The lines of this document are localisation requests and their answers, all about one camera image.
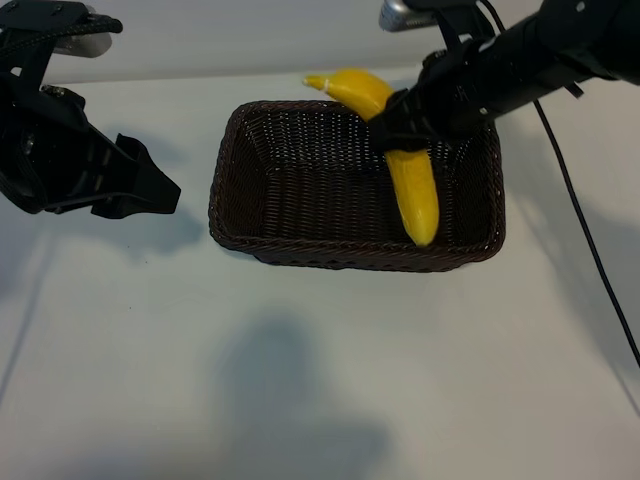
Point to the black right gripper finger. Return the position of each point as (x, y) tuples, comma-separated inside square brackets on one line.
[(405, 141), (397, 115)]

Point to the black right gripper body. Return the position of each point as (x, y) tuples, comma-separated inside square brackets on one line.
[(455, 90)]

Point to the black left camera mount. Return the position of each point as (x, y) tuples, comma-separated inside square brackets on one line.
[(45, 10)]

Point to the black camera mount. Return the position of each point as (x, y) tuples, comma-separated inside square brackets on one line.
[(452, 20), (45, 10)]

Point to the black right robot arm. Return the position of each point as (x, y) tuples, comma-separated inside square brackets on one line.
[(550, 45)]

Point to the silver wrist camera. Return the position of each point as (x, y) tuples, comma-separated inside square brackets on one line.
[(400, 17), (90, 47)]

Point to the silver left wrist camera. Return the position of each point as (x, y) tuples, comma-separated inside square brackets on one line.
[(90, 47)]

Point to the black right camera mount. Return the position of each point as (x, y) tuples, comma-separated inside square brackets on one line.
[(452, 20)]

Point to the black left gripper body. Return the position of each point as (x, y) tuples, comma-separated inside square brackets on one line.
[(50, 150)]

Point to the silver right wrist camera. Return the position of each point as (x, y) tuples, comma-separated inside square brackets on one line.
[(400, 17)]

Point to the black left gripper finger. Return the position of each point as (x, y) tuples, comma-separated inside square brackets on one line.
[(144, 171), (135, 206)]

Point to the dark brown wicker basket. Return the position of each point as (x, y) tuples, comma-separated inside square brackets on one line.
[(325, 200)]

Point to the yellow banana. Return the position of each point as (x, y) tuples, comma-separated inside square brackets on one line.
[(415, 195)]

